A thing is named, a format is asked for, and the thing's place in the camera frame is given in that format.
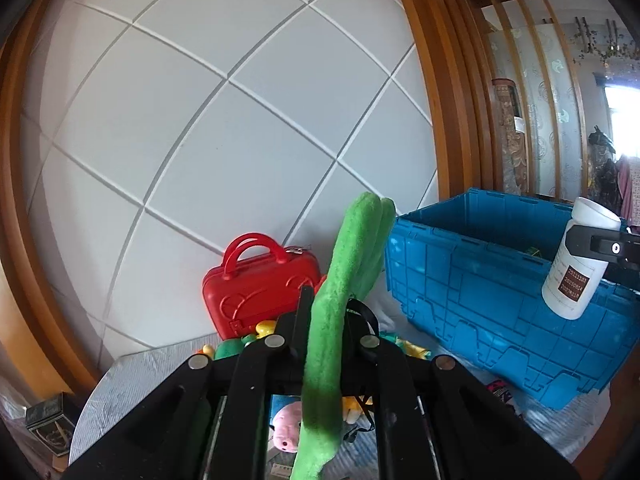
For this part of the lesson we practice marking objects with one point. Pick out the rolled patterned carpet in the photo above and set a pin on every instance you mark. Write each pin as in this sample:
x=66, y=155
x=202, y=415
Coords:
x=512, y=135

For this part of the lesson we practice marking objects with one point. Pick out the red toy suitcase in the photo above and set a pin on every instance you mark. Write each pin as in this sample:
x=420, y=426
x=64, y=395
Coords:
x=260, y=285

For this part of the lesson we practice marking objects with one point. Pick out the green flower plush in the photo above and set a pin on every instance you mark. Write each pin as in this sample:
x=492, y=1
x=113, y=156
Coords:
x=230, y=347

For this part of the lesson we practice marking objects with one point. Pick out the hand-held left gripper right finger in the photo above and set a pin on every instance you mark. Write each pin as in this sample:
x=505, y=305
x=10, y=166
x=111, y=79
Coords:
x=365, y=360

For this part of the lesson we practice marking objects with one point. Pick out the pink pig plush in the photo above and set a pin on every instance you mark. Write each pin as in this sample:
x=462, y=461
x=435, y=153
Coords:
x=287, y=425

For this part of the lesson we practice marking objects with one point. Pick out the wooden slat partition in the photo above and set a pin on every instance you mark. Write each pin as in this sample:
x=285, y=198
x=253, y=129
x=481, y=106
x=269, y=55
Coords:
x=550, y=85

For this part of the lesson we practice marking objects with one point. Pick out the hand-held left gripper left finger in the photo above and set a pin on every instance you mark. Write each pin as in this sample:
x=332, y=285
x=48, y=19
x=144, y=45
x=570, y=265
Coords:
x=285, y=355

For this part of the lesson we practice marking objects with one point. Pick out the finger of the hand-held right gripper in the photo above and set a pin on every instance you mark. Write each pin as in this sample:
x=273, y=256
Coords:
x=595, y=245

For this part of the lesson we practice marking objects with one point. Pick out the black cardboard box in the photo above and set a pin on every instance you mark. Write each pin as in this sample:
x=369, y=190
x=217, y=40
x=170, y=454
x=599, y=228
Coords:
x=50, y=425

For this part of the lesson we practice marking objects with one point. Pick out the green plush toy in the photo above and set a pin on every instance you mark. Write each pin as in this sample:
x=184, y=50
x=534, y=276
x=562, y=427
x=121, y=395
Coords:
x=340, y=280

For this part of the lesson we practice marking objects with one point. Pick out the white bottle brown label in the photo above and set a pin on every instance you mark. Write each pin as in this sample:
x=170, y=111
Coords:
x=570, y=285

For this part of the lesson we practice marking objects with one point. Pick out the blue plastic crate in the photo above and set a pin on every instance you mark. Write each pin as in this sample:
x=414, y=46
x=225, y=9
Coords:
x=475, y=300

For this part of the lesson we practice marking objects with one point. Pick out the round desktop white cloth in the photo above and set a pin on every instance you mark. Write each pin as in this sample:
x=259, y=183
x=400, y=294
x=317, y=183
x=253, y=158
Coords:
x=125, y=385

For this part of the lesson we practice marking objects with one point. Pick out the hanging dark clothes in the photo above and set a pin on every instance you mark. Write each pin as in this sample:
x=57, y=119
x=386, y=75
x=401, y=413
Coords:
x=602, y=160

